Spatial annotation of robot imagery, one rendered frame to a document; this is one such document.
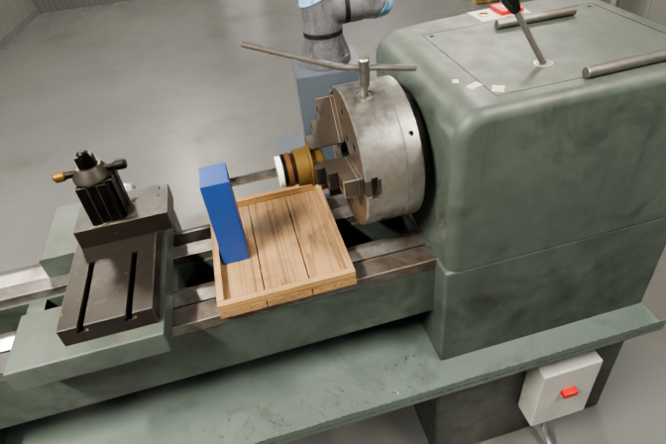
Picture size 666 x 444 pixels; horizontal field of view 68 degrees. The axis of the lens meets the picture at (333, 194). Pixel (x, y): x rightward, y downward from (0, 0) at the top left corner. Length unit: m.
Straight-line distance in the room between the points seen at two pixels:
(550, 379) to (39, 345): 1.23
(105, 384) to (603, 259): 1.19
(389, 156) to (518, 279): 0.47
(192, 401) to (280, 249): 0.47
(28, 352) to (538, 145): 1.05
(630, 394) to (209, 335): 1.50
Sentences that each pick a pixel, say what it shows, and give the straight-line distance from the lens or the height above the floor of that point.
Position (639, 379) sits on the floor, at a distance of 2.17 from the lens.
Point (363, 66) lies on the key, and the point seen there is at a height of 1.30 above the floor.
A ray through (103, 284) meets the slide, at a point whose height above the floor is 0.97.
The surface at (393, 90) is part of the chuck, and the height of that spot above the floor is 1.23.
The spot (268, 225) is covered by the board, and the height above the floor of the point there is 0.89.
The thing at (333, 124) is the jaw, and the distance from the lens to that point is 1.09.
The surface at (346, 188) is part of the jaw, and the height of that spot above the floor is 1.10.
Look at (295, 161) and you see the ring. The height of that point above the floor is 1.11.
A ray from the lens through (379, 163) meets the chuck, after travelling 0.96.
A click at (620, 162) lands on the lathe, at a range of 1.18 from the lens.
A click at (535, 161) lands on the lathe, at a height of 1.12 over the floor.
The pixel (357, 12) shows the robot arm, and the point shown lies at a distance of 1.47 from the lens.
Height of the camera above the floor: 1.69
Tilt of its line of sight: 37 degrees down
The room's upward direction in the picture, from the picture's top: 7 degrees counter-clockwise
